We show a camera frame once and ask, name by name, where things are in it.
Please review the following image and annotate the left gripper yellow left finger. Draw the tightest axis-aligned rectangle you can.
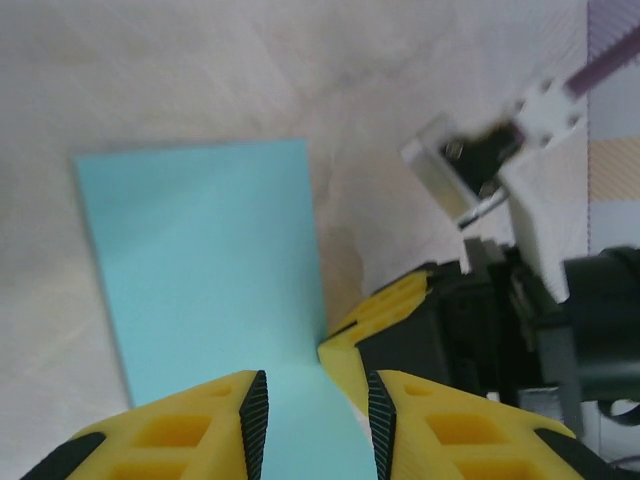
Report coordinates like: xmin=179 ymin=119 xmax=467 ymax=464
xmin=19 ymin=368 xmax=272 ymax=480

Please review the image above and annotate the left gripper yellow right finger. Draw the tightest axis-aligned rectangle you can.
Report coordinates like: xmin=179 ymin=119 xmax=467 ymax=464
xmin=366 ymin=369 xmax=621 ymax=480

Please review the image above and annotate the light blue cloth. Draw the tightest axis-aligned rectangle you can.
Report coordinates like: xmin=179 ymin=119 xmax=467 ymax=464
xmin=72 ymin=138 xmax=375 ymax=480

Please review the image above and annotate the right gripper thin black wire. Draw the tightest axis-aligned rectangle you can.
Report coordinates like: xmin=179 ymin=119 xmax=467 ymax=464
xmin=597 ymin=399 xmax=640 ymax=426

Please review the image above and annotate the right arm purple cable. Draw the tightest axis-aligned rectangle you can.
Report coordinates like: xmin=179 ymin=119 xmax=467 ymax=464
xmin=564 ymin=27 xmax=640 ymax=101

